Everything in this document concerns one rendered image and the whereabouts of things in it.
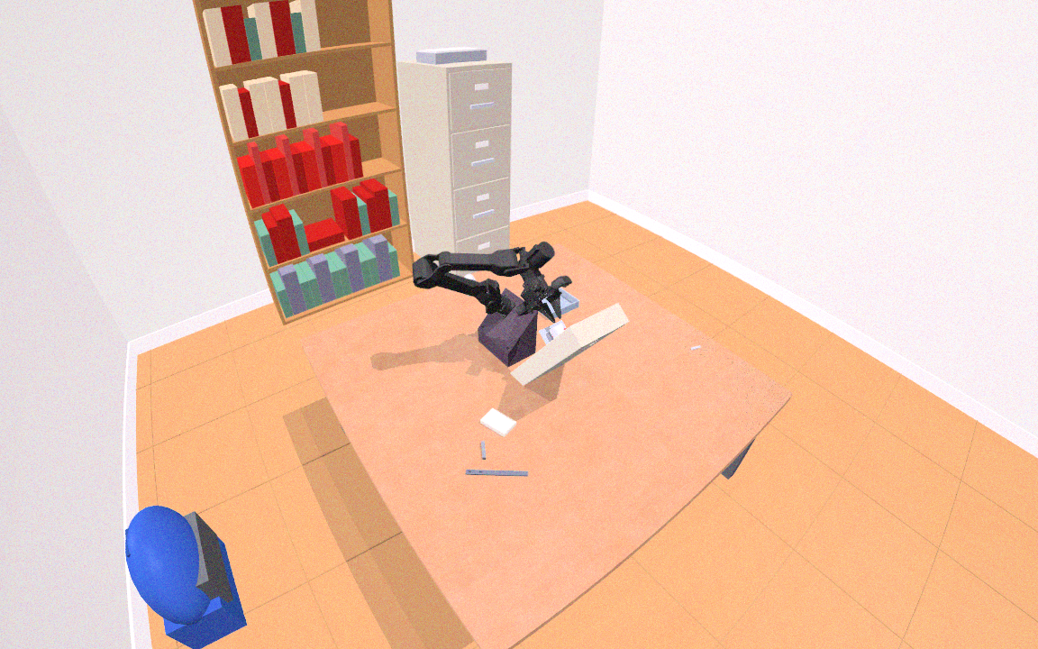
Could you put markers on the beige service panel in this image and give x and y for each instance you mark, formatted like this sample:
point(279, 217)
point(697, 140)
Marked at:
point(571, 343)

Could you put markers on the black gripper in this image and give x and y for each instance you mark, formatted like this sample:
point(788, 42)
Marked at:
point(553, 296)

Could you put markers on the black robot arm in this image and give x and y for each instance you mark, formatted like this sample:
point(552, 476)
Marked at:
point(427, 274)

